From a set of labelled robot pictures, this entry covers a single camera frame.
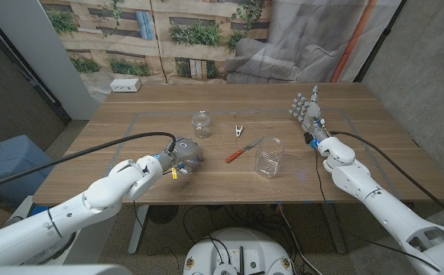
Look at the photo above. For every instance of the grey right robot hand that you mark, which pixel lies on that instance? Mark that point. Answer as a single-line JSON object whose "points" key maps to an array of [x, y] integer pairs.
{"points": [[310, 112]]}

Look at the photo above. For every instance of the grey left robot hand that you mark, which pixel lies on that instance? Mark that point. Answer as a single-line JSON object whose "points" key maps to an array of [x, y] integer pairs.
{"points": [[185, 151]]}

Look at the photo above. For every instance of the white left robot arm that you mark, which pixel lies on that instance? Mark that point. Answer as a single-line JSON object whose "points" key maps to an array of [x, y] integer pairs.
{"points": [[103, 193]]}

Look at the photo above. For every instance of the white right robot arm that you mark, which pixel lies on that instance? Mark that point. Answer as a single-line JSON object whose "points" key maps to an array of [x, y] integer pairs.
{"points": [[382, 206]]}

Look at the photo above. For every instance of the small glass clasp jar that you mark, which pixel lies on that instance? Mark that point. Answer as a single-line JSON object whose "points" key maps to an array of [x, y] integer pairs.
{"points": [[201, 124]]}

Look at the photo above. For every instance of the small metal clip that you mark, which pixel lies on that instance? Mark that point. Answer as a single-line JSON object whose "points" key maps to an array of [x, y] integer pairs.
{"points": [[239, 131]]}

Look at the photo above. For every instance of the wooden table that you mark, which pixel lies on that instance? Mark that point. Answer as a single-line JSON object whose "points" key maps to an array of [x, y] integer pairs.
{"points": [[244, 111]]}

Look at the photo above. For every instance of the round black floor fan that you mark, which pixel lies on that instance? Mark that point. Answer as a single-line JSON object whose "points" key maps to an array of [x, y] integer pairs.
{"points": [[163, 214]]}

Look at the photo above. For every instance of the white power strip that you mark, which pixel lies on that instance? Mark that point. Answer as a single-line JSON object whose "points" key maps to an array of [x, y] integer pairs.
{"points": [[125, 85]]}

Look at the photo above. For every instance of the white table leg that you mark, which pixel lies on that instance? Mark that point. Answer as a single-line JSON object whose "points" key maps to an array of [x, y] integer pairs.
{"points": [[137, 229]]}

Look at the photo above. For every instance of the white robot torso base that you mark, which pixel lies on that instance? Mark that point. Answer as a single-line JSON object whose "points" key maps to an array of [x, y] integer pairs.
{"points": [[240, 248]]}

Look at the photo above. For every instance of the printed fabric backdrop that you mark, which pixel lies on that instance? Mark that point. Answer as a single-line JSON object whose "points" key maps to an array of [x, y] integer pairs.
{"points": [[206, 38]]}

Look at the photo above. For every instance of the grey table leg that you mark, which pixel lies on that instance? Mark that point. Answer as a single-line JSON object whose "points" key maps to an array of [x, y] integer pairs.
{"points": [[334, 229]]}

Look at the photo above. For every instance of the blue grey storage bin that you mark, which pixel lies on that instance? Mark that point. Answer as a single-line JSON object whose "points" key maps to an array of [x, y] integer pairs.
{"points": [[11, 164]]}

